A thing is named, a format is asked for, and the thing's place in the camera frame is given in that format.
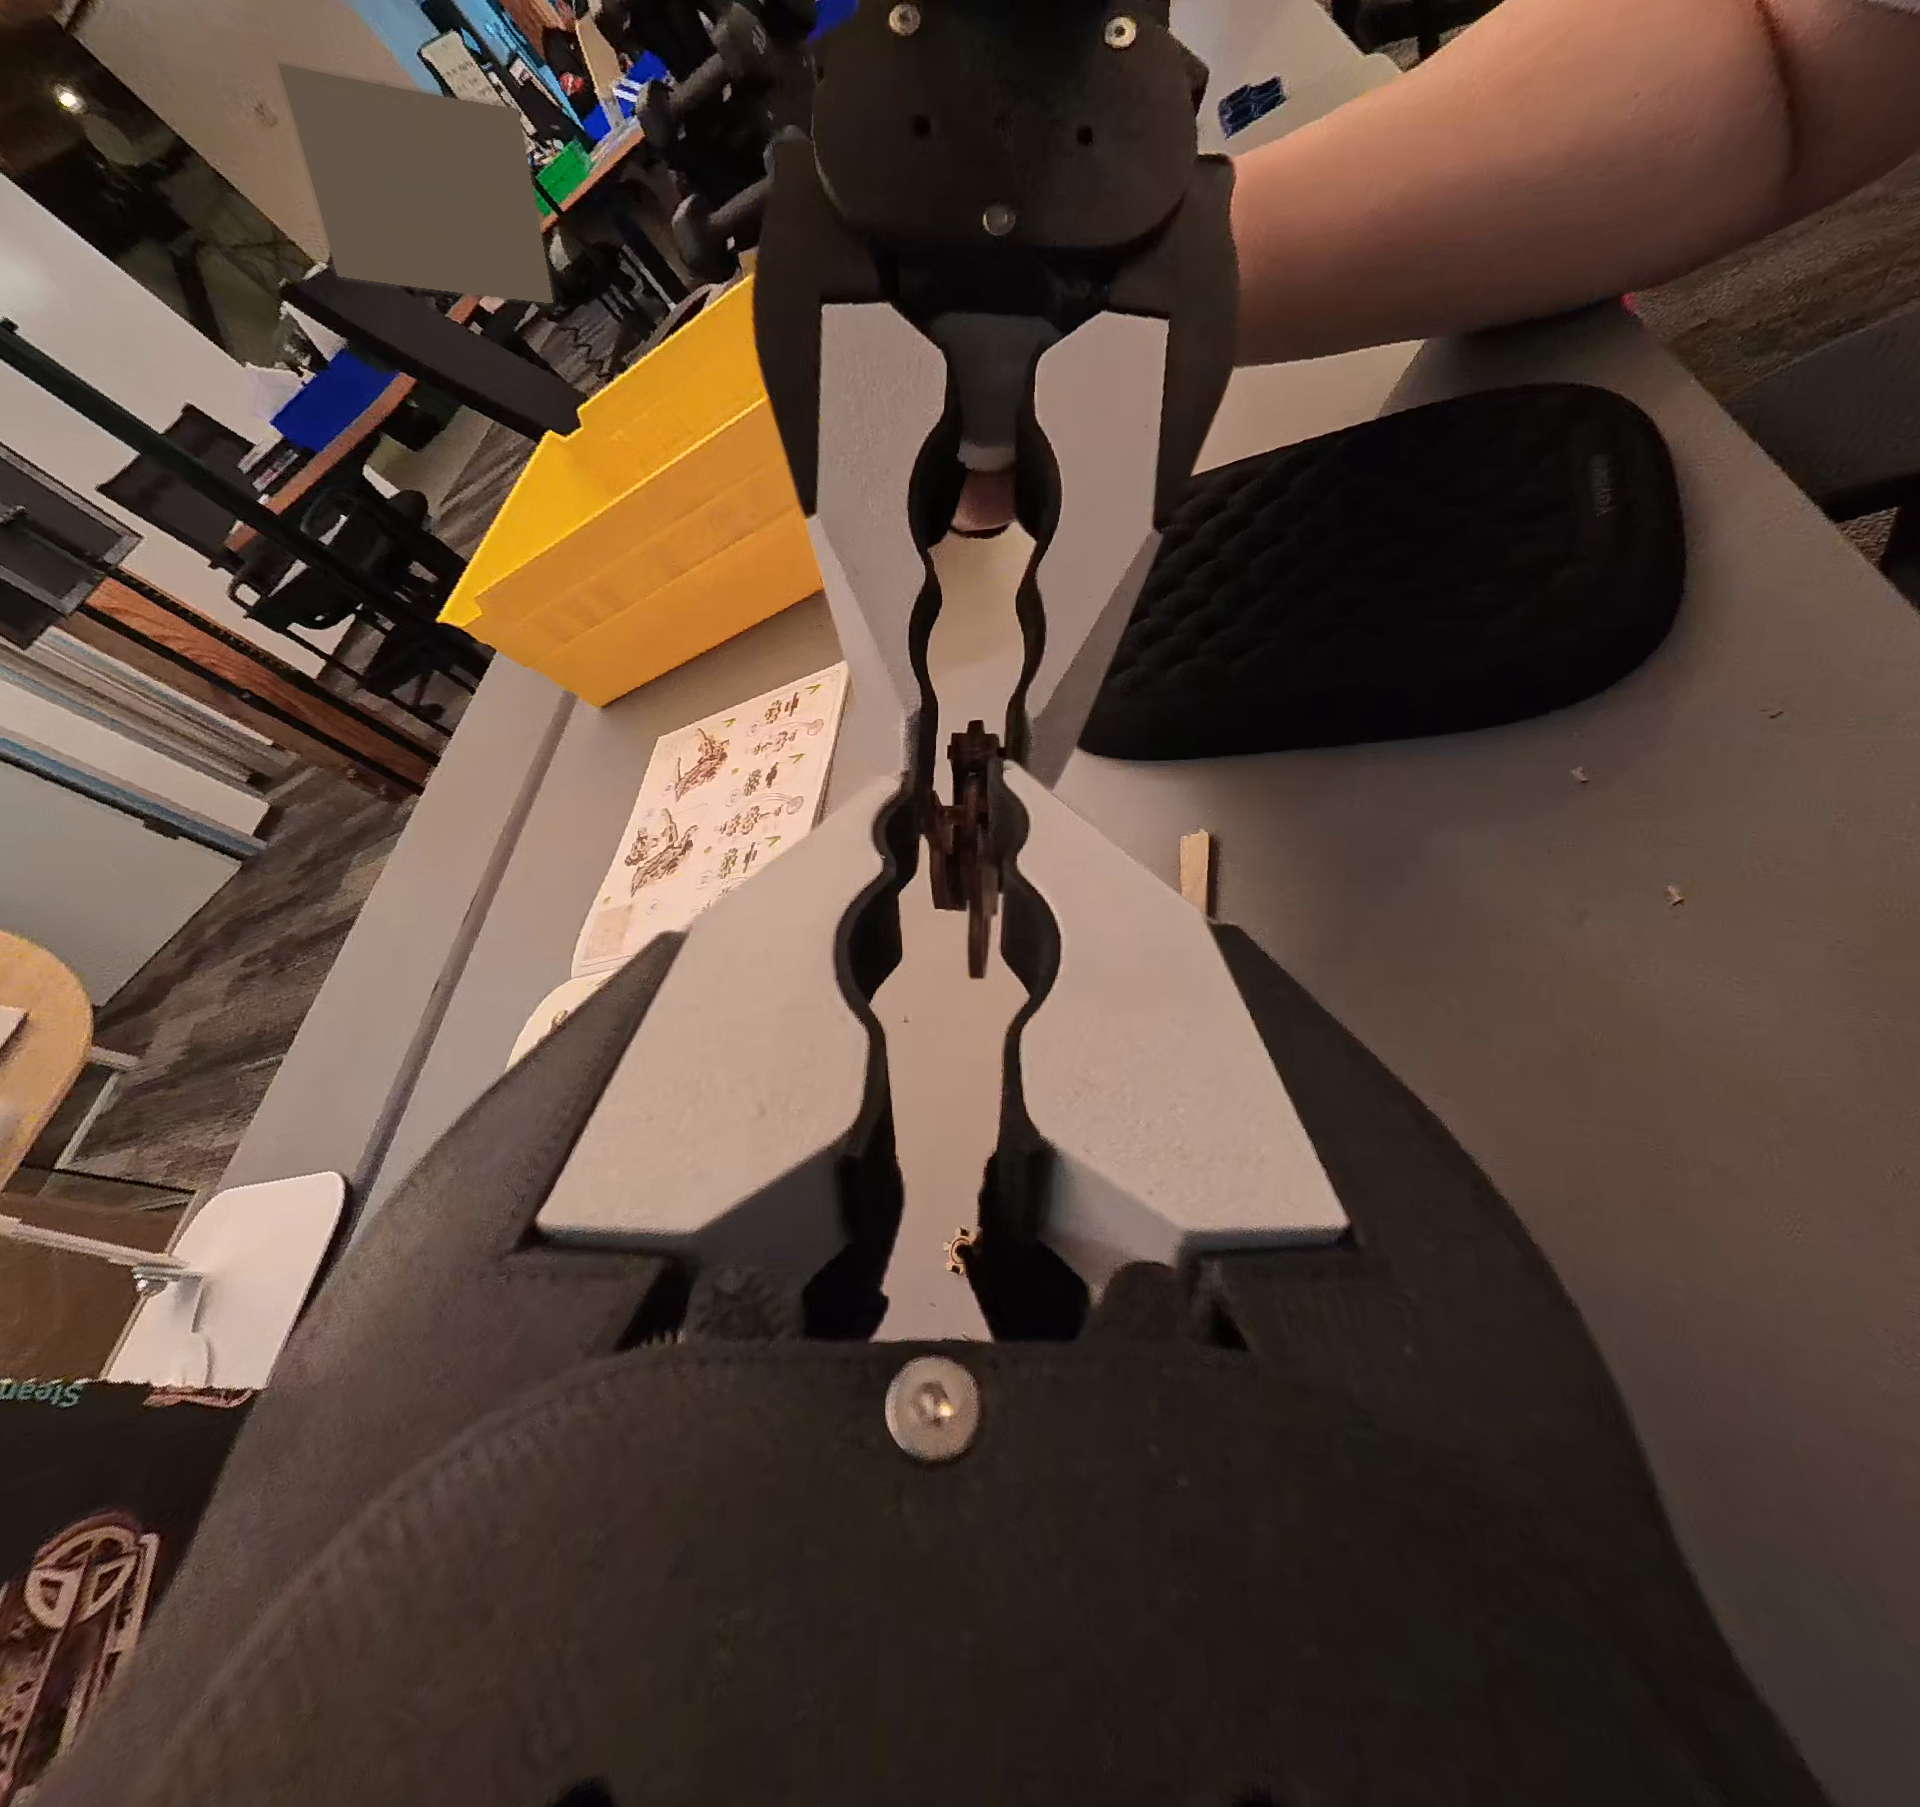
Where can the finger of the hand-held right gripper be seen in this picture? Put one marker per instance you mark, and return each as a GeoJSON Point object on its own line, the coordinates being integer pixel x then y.
{"type": "Point", "coordinates": [1118, 488]}
{"type": "Point", "coordinates": [863, 457]}

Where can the small wooden gear assembly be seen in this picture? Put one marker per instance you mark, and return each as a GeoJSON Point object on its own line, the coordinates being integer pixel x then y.
{"type": "Point", "coordinates": [966, 848]}

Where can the black wall box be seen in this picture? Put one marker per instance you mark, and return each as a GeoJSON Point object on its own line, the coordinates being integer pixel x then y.
{"type": "Point", "coordinates": [60, 549]}

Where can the rack of black dumbbells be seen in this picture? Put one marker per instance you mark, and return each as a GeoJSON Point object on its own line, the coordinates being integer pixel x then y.
{"type": "Point", "coordinates": [705, 52]}

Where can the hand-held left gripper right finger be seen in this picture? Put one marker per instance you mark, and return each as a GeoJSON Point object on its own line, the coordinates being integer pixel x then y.
{"type": "Point", "coordinates": [1177, 1088]}

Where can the person's right forearm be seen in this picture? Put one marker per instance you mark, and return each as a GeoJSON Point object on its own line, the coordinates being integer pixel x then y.
{"type": "Point", "coordinates": [1499, 157]}

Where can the person's right hand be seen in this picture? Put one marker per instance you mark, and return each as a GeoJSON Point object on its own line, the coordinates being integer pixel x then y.
{"type": "Point", "coordinates": [983, 493]}

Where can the black flat board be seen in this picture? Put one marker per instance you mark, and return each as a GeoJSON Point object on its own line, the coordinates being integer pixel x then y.
{"type": "Point", "coordinates": [435, 345]}

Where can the blue storage bin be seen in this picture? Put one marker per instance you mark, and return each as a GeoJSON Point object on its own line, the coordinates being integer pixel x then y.
{"type": "Point", "coordinates": [338, 405]}

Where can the black quilted pad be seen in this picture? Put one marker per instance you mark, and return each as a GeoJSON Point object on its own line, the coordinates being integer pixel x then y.
{"type": "Point", "coordinates": [1381, 577]}

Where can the yellow plastic bin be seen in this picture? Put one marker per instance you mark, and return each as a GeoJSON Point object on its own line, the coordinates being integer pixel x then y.
{"type": "Point", "coordinates": [647, 549]}

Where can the black model kit box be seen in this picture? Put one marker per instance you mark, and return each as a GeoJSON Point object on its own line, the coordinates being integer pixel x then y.
{"type": "Point", "coordinates": [90, 1582]}

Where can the thin wooden stick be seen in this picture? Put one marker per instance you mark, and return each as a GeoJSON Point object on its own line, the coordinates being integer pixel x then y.
{"type": "Point", "coordinates": [1193, 871]}

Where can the open instruction booklet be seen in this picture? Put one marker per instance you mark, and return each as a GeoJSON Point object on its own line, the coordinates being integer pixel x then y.
{"type": "Point", "coordinates": [721, 817]}

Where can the black office chair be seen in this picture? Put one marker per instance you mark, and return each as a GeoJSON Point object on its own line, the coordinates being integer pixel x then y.
{"type": "Point", "coordinates": [329, 562]}

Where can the tiny loose wooden gear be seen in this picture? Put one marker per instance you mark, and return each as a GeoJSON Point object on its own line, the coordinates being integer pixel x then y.
{"type": "Point", "coordinates": [960, 1249]}

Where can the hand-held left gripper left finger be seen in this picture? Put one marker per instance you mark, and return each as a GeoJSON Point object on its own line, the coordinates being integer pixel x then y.
{"type": "Point", "coordinates": [705, 1088]}

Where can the pale background table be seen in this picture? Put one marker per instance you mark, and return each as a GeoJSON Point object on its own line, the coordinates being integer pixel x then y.
{"type": "Point", "coordinates": [1276, 22]}

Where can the green storage bin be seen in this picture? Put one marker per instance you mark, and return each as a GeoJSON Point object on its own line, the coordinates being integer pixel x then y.
{"type": "Point", "coordinates": [564, 175]}

